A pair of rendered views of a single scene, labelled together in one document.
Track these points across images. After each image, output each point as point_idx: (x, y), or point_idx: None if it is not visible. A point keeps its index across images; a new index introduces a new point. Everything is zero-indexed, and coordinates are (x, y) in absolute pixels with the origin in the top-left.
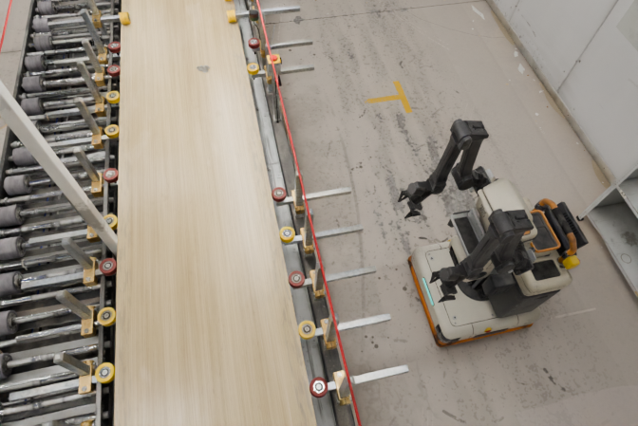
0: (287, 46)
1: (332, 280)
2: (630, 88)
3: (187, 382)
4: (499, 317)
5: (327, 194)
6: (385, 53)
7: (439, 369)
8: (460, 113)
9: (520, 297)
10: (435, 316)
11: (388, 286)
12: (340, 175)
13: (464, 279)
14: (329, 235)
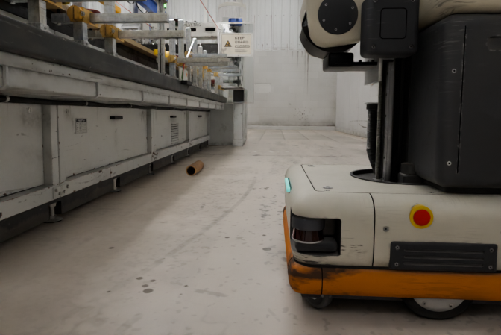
0: (203, 63)
1: None
2: None
3: None
4: (443, 174)
5: (150, 30)
6: (332, 163)
7: None
8: None
9: (446, 24)
10: (289, 207)
11: (238, 244)
12: (235, 189)
13: (312, 22)
14: (116, 16)
